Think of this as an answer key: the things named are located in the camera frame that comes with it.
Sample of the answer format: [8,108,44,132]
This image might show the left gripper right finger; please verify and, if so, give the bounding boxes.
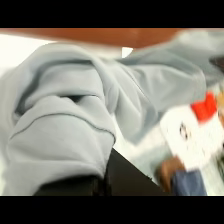
[103,147,168,197]

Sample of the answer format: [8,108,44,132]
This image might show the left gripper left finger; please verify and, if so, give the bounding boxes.
[33,174,105,197]

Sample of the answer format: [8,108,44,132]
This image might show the light grey shirt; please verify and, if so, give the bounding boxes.
[0,29,224,197]

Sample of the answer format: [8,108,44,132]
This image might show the brown garment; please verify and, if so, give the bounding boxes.
[155,155,186,194]

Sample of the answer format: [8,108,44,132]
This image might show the blue garment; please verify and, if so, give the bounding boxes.
[171,169,208,197]

